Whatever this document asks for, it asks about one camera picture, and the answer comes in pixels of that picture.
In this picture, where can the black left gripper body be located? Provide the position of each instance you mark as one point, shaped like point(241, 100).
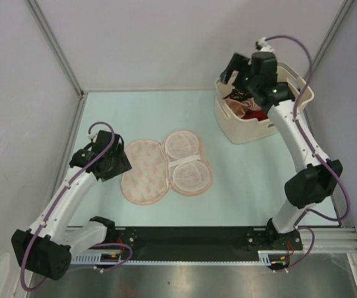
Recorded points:
point(119, 164)

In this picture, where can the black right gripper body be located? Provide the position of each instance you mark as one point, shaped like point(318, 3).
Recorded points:
point(243, 65)

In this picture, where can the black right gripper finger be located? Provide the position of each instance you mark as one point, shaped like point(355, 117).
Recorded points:
point(225, 76)
point(240, 81)

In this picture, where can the black lace bra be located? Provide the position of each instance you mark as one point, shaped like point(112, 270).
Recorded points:
point(238, 95)

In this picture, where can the pink floral mesh laundry bag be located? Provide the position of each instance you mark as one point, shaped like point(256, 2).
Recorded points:
point(179, 163)

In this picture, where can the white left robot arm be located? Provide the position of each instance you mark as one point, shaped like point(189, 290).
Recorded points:
point(45, 248)

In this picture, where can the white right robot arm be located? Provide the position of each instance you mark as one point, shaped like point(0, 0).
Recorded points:
point(277, 89)

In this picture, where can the cream plastic laundry basket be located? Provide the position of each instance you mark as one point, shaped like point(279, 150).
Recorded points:
point(240, 131)

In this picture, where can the pink satin garment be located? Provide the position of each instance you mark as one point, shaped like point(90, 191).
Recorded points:
point(241, 108)

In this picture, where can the red garment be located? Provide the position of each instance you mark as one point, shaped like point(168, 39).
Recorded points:
point(258, 115)

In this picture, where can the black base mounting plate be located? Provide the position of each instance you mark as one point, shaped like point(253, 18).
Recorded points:
point(162, 253)

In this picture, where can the white slotted cable duct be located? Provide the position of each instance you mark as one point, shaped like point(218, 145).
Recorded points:
point(98, 258)

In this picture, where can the aluminium frame rail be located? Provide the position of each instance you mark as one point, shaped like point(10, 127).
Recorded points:
point(327, 240)

